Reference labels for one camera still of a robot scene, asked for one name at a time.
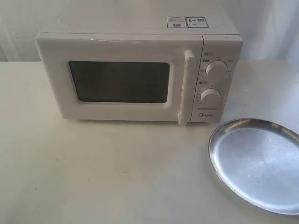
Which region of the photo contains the round steel plate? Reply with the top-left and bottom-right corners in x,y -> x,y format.
209,119 -> 299,215

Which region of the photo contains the white microwave oven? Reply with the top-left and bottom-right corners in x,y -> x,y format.
39,5 -> 243,123

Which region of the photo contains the lower white control knob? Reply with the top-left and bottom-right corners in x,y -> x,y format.
200,88 -> 221,107

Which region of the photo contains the white microwave door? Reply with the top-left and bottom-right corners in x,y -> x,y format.
36,33 -> 204,126

